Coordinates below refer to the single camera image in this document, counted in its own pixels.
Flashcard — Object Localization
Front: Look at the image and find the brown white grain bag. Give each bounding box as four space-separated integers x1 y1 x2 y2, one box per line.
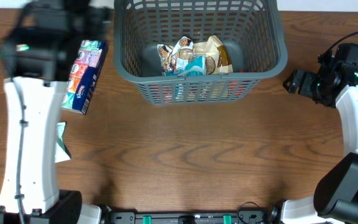
168 36 219 75
157 35 233 75

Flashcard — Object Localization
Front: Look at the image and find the teal white pouch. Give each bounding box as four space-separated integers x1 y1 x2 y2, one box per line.
162 55 207 77

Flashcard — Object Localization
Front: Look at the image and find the orange spaghetti packet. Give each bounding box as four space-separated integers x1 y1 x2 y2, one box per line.
138 80 259 105

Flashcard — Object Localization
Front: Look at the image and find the Kleenex tissue multipack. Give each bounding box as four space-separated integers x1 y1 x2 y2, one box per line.
62 40 108 114

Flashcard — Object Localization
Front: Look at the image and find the teal white packet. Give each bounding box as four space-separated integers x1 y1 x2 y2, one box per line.
55 122 71 163

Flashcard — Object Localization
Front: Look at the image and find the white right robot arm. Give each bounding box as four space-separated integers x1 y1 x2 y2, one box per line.
278 70 358 223

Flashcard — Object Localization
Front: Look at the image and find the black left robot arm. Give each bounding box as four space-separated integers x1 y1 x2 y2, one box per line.
0 1 111 224

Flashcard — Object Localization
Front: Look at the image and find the grey plastic mesh basket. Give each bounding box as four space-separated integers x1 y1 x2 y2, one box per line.
114 0 288 89

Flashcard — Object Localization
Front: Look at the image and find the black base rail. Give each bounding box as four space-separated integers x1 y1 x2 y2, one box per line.
103 202 281 224

